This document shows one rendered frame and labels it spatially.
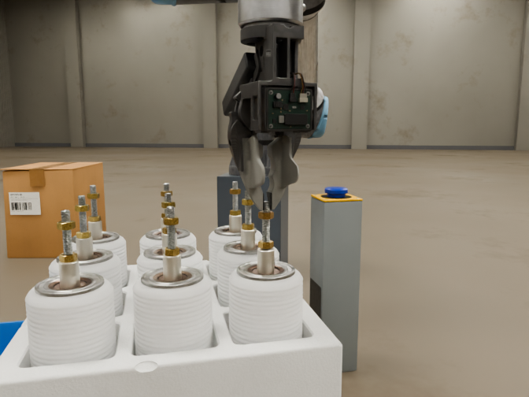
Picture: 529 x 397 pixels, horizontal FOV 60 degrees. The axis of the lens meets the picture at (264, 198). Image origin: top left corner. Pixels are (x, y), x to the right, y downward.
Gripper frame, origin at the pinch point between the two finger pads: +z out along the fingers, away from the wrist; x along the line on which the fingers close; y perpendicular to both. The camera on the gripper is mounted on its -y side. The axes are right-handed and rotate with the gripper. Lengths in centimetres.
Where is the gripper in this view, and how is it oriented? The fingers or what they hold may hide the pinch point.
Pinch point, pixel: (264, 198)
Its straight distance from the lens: 58.4
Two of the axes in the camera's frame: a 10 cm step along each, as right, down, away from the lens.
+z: 0.0, 9.9, 1.5
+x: 9.3, -0.6, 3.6
